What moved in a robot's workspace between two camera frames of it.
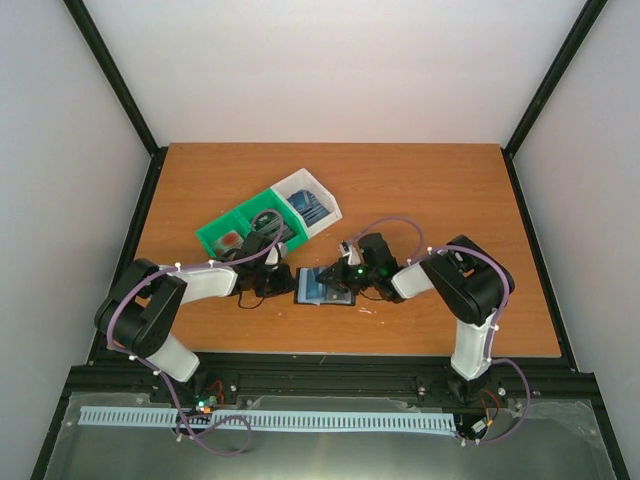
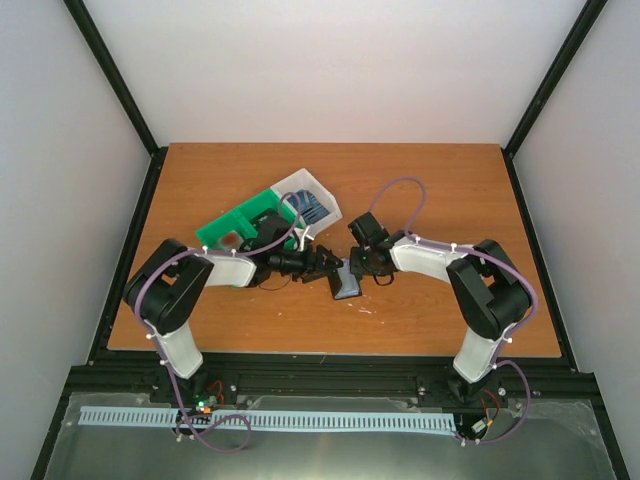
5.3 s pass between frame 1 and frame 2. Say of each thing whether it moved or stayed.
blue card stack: stayed
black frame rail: stayed
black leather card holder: moved
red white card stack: stayed
